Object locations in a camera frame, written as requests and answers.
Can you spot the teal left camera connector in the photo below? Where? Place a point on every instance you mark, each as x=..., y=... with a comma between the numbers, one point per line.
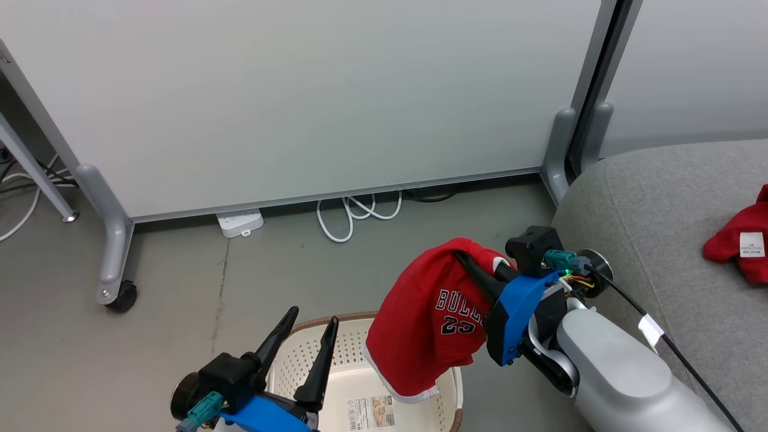
x=205, y=408

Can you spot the red shorts with white stripes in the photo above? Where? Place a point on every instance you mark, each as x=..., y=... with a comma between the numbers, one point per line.
x=729, y=240

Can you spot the teal right camera connector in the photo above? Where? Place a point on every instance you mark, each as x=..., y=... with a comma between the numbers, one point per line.
x=564, y=260

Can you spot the grey fabric sofa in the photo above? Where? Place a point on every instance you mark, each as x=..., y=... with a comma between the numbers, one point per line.
x=660, y=210

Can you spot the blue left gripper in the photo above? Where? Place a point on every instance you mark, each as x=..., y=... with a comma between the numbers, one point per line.
x=264, y=417

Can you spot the black caster wheel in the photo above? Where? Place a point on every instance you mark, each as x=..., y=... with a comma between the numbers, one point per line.
x=125, y=297

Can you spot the red Bulls jersey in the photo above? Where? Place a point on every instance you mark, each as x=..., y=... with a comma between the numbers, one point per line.
x=420, y=324

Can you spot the teal camera connector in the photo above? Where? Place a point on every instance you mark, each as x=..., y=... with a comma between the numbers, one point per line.
x=564, y=260
x=205, y=408

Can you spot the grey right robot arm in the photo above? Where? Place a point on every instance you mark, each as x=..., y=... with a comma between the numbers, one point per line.
x=618, y=372

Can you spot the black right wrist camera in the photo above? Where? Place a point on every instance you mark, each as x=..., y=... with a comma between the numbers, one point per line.
x=531, y=246

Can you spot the white paper basket label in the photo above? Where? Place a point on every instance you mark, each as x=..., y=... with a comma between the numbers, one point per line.
x=371, y=414

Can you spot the grey partition leg with caster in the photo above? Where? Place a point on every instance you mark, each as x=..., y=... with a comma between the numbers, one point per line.
x=114, y=252

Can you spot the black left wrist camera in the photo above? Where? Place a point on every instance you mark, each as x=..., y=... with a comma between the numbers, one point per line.
x=228, y=378

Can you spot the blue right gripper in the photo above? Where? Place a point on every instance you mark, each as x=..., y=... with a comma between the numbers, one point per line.
x=519, y=315

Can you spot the large white partition panel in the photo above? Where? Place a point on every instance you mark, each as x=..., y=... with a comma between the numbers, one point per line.
x=300, y=90

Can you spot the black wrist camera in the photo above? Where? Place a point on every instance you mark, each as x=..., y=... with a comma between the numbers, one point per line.
x=531, y=246
x=228, y=378

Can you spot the white perforated laundry basket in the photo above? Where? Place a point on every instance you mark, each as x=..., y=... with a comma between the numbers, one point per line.
x=354, y=372

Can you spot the grey metal table leg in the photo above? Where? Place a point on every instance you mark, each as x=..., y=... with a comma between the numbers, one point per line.
x=36, y=177

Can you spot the white power strip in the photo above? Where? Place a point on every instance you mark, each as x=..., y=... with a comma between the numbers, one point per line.
x=240, y=222

